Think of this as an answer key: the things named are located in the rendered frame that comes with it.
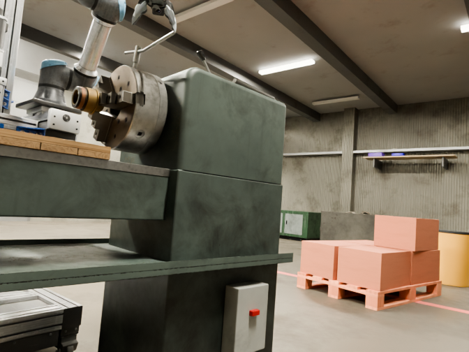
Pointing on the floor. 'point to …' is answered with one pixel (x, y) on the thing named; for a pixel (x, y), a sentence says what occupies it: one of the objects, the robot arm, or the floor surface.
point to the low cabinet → (300, 225)
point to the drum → (453, 258)
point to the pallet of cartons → (377, 263)
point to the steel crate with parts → (347, 225)
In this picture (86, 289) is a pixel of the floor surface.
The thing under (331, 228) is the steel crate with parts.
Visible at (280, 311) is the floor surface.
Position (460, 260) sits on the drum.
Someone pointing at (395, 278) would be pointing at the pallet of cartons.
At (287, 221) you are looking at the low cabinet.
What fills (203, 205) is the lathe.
